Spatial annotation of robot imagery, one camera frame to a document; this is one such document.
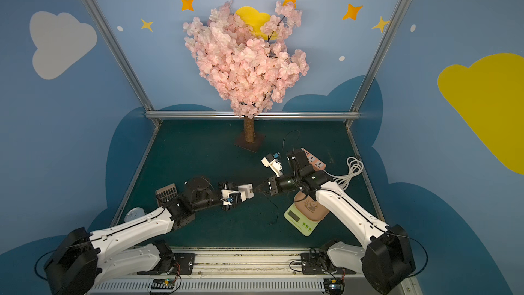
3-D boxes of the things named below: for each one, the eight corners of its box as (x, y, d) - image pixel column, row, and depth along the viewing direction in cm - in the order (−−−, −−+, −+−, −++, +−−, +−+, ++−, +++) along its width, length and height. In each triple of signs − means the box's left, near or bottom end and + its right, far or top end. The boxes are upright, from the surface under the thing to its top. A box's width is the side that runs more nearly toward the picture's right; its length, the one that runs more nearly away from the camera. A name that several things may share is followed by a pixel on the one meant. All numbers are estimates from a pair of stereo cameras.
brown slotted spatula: (160, 206, 92) (157, 204, 89) (157, 193, 95) (154, 190, 93) (179, 198, 94) (177, 195, 92) (176, 186, 98) (173, 182, 96)
